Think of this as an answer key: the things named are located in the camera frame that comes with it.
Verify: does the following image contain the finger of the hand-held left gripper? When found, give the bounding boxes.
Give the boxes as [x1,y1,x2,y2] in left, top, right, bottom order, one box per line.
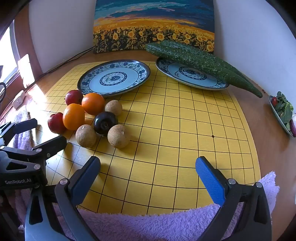
[0,118,38,146]
[0,136,67,172]

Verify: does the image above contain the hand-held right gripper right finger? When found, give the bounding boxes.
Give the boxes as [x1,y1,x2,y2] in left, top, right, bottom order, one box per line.
[195,156,272,241]

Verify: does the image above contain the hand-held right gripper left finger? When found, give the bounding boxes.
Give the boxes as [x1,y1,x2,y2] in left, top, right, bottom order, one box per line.
[24,156,101,241]

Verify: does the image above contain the red apple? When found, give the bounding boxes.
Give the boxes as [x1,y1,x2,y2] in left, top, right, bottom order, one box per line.
[65,90,84,106]
[48,112,67,134]

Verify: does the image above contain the brown round fruit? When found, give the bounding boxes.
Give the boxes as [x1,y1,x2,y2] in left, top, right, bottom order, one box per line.
[107,124,130,149]
[105,100,123,116]
[75,124,97,148]

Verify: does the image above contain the orange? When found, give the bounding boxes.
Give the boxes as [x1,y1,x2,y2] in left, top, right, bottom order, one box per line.
[81,92,105,115]
[63,103,85,131]

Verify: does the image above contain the dark purple plum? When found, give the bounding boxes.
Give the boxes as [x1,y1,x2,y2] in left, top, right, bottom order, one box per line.
[93,111,119,135]

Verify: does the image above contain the blue patterned plate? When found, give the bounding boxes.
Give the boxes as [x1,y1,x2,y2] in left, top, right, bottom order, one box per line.
[77,60,151,97]
[155,57,229,90]

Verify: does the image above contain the white power adapter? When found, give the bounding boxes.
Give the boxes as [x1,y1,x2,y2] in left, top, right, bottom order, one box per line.
[12,90,26,109]

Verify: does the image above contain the yellow grid game board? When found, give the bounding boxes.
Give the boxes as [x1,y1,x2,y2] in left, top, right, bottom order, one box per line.
[38,61,259,217]

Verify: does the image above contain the purple fluffy towel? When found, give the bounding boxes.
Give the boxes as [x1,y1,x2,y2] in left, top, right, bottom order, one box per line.
[13,104,280,241]

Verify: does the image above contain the white oblong dish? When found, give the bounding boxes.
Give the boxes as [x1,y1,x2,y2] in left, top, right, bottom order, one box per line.
[268,95,294,138]

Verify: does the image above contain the green leafy vegetables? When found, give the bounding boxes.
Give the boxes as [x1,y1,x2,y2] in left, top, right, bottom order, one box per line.
[275,91,294,123]

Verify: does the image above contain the green cucumber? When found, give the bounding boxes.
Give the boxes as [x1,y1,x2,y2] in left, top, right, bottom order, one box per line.
[162,40,255,86]
[146,43,263,98]

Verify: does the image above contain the sunflower field painting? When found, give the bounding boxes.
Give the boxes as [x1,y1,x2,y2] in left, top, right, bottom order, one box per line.
[93,0,215,54]

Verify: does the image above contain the black cable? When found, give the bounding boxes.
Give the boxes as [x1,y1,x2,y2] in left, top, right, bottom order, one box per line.
[25,46,96,90]

